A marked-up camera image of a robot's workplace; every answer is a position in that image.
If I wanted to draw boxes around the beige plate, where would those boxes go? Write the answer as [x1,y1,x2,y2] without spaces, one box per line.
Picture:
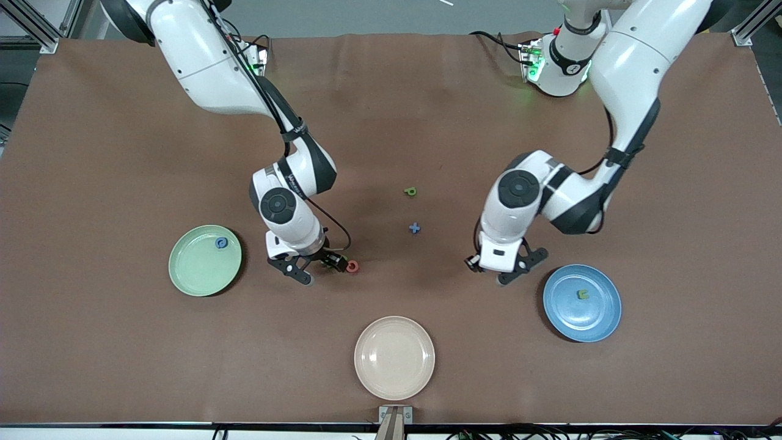
[354,315,436,402]

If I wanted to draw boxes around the tangled black cables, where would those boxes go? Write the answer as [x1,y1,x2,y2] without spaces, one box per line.
[446,422,782,440]

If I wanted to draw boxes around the white table edge rail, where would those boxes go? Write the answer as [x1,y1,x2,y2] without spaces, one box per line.
[0,422,782,440]

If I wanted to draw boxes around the aluminium frame post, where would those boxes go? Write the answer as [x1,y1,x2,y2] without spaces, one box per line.
[0,0,84,54]
[731,0,773,48]

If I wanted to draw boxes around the black base cable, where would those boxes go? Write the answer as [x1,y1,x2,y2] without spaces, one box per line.
[469,31,526,65]

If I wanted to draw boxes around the light green plate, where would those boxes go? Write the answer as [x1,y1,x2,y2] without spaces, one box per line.
[168,224,243,298]

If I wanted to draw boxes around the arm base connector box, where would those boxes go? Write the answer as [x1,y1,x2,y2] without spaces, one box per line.
[247,42,269,77]
[518,38,546,83]

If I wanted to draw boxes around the blue plate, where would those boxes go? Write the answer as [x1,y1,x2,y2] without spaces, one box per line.
[543,263,623,343]

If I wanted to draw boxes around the brown table cover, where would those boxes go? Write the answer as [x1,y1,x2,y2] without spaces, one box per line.
[0,32,782,427]

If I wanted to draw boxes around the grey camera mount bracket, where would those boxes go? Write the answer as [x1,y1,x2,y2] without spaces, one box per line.
[376,405,414,440]

